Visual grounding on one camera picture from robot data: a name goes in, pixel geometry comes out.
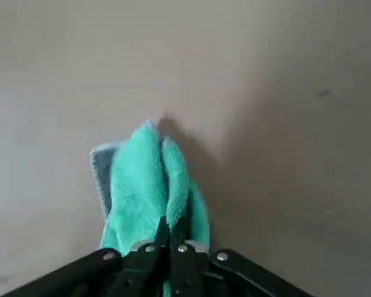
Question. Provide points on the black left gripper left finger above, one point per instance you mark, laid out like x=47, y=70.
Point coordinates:
x=136, y=272

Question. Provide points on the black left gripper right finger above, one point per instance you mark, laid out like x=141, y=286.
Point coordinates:
x=204, y=275

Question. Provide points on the green microfibre cloth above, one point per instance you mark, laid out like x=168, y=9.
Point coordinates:
x=136, y=185

